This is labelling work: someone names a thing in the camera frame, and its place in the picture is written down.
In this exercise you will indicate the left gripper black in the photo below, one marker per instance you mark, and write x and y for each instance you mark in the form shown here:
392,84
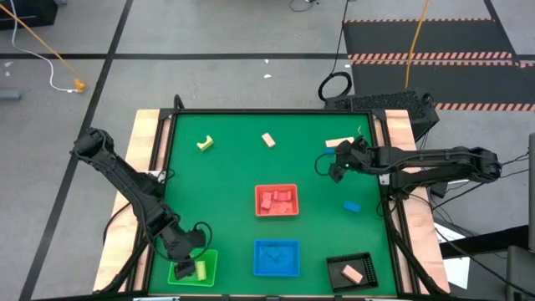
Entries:
184,267

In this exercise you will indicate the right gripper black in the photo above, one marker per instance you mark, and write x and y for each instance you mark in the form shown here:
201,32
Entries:
359,156

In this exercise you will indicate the yellow block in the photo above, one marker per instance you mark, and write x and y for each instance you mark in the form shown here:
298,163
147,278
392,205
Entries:
201,271

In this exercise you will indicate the blue rounded block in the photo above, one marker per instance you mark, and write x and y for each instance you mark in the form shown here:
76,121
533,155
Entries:
352,206

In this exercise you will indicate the red arch block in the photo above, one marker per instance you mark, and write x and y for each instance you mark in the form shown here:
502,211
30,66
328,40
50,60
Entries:
283,195

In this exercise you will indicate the pink-red triangle block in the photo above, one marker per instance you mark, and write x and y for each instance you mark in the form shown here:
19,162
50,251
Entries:
266,205

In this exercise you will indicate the pink block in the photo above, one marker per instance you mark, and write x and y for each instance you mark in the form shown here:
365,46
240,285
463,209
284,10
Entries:
352,274

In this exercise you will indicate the black plastic basket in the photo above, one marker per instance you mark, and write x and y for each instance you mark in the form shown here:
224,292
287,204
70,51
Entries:
334,280

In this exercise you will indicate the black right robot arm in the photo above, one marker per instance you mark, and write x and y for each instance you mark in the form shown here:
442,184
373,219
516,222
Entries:
439,163

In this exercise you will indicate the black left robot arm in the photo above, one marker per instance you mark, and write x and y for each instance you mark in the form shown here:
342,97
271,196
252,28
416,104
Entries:
125,184

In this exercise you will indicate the small blue block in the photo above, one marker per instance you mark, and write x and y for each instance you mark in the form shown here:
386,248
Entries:
329,151

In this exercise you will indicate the long natural wood block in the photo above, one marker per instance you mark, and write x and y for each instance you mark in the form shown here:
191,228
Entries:
334,142

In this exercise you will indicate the green plastic basket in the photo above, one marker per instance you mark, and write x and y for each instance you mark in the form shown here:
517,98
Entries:
212,271

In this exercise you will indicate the red plastic basket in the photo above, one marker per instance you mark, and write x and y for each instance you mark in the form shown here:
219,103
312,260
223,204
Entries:
293,200

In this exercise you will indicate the small natural wood block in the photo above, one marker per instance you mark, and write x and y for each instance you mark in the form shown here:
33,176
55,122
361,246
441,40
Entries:
268,140

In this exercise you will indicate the black perforated computer tower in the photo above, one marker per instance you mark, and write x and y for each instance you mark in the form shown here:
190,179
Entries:
384,102

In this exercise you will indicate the blue plastic basket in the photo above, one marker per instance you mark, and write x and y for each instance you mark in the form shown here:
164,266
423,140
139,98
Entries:
288,267

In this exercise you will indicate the green table mat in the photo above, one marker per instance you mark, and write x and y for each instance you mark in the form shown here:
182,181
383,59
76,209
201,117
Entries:
234,167

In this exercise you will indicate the yellow-green arch block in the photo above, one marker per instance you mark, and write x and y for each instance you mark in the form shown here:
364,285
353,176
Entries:
205,145

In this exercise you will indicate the black hazard-striped floor mat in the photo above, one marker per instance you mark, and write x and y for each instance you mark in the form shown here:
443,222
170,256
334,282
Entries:
426,37
443,81

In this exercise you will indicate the white paper sheet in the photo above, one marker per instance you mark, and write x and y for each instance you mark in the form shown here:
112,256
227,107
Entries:
455,267

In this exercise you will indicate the grey box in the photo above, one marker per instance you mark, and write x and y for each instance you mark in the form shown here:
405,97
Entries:
520,271

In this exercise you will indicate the black cabinet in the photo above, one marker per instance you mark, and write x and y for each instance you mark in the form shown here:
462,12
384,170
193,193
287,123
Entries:
25,12

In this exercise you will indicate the black table frame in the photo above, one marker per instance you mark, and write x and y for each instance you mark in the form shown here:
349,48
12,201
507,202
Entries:
271,111

